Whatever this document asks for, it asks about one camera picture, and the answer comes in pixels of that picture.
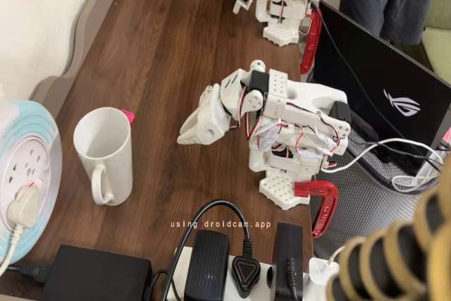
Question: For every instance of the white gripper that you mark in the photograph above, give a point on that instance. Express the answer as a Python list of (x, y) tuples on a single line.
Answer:
[(205, 130)]

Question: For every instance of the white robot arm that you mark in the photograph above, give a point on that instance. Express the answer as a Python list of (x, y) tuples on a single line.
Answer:
[(310, 93)]

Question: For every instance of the small red block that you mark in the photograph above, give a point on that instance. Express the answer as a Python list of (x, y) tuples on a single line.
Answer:
[(129, 116)]

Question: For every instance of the white ceramic mug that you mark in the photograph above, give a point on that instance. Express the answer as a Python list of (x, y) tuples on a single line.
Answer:
[(105, 160)]

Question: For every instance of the red C-clamp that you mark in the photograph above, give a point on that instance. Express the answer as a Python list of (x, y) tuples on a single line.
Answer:
[(326, 209), (311, 43)]

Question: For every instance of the narrow black plug-in adapter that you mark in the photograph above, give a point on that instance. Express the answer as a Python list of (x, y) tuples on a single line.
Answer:
[(287, 244)]

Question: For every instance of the wide black plug-in adapter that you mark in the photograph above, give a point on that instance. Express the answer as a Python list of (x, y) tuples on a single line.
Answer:
[(208, 265)]

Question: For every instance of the black laptop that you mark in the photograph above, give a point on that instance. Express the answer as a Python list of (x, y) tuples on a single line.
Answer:
[(370, 79)]

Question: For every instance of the white power strip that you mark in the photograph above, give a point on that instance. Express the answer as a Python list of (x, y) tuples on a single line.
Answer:
[(263, 265)]

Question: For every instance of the white appliance at right edge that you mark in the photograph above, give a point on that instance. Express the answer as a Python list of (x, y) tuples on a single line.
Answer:
[(31, 128)]

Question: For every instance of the grey woven mat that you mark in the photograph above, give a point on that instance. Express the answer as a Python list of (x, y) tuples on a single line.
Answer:
[(359, 209)]

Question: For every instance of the large black power brick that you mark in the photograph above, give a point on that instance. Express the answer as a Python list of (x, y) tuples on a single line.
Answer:
[(95, 273)]

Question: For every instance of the white USB charger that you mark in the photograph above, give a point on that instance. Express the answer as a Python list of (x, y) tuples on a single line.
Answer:
[(319, 276)]

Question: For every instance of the yellow black ribbed gooseneck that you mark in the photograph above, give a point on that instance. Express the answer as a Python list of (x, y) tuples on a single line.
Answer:
[(387, 255)]

